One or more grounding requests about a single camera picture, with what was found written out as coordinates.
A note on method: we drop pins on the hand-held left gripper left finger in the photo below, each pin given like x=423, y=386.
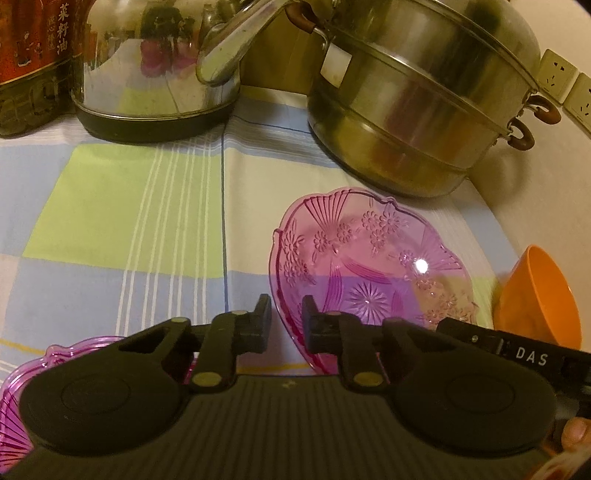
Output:
x=262, y=323

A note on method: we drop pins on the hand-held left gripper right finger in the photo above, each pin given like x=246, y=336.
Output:
x=310, y=325

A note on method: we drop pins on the orange plastic bowl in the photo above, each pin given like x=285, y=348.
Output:
x=531, y=300

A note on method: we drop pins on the pink patterned glass plate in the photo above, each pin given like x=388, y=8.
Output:
x=369, y=258
x=14, y=415

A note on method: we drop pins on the person's right hand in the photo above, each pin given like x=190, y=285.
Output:
x=577, y=436

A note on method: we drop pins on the checked tablecloth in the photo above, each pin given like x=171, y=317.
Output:
x=115, y=221

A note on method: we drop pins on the stainless steel steamer pot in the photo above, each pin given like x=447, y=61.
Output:
x=415, y=101

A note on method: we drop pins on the wooden panel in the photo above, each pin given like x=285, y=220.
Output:
x=277, y=60

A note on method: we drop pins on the stainless steel kettle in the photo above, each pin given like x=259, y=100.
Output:
x=152, y=78

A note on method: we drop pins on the cooking oil bottle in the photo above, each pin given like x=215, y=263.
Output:
x=32, y=60

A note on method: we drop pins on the white wall socket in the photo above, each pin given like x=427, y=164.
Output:
x=556, y=76
x=579, y=99

